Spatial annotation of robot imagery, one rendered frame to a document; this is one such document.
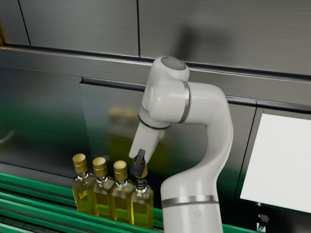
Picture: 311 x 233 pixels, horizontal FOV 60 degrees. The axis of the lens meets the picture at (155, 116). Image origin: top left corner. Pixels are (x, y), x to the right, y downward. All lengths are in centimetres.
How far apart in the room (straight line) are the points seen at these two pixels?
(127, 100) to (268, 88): 35
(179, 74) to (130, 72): 23
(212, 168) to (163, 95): 13
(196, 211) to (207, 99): 18
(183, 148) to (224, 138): 34
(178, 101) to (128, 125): 37
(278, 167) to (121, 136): 45
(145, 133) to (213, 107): 17
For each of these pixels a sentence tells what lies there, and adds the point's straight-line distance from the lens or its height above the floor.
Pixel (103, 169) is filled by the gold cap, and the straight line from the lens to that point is 75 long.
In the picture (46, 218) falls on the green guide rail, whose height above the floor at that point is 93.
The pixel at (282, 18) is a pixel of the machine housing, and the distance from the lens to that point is 64.
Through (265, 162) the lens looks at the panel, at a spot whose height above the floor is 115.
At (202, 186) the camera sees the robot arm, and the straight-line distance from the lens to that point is 40.
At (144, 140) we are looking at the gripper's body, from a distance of 57.
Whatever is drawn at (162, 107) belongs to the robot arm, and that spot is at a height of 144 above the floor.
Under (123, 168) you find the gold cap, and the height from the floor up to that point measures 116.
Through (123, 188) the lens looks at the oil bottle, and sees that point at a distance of 76.
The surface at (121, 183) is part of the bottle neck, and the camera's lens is 76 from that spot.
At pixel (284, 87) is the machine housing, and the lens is 68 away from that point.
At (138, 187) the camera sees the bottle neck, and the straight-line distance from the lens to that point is 73.
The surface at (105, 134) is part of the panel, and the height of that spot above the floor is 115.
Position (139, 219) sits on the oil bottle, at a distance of 82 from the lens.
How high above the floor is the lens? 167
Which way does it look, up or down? 34 degrees down
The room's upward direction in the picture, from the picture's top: straight up
